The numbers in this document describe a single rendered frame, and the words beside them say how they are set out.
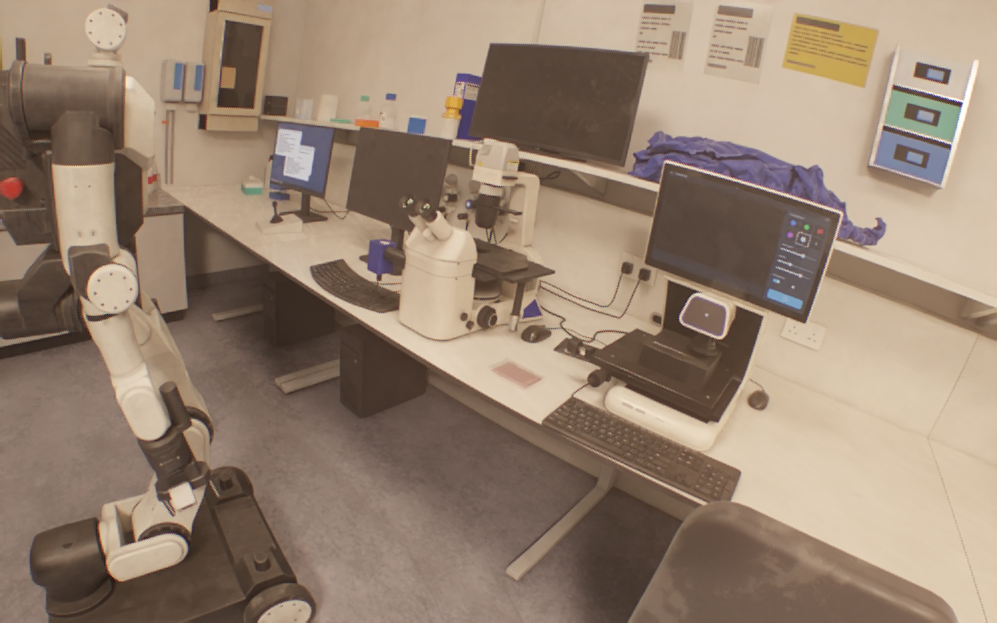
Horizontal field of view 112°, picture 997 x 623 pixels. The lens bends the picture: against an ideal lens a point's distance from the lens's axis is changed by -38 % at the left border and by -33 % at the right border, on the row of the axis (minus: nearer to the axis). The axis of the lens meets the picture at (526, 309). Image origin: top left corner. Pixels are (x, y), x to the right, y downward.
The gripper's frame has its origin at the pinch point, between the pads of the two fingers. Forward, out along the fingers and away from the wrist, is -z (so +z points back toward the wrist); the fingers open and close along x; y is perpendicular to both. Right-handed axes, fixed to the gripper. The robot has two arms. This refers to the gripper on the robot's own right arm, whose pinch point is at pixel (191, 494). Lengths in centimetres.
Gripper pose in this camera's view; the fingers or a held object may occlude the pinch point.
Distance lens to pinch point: 114.2
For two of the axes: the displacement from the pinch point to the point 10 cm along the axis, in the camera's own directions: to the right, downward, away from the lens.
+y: -6.9, -3.7, 6.3
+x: 7.3, -3.1, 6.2
